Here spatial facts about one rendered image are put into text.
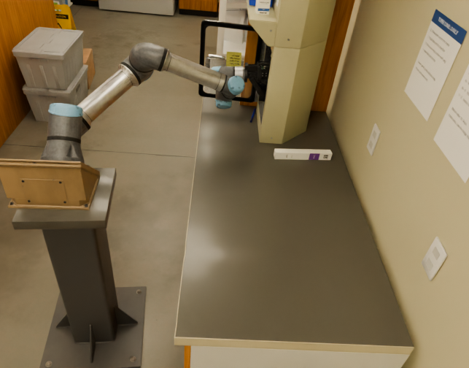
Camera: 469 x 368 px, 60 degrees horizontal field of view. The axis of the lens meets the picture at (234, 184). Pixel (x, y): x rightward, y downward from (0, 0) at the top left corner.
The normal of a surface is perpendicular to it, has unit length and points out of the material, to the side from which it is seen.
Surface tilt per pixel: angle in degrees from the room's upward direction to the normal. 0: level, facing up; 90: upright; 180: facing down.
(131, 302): 0
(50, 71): 95
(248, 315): 0
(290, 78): 90
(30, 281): 0
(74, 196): 90
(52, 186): 90
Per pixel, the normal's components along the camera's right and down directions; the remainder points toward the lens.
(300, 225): 0.09, -0.77
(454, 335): -1.00, -0.07
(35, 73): 0.00, 0.70
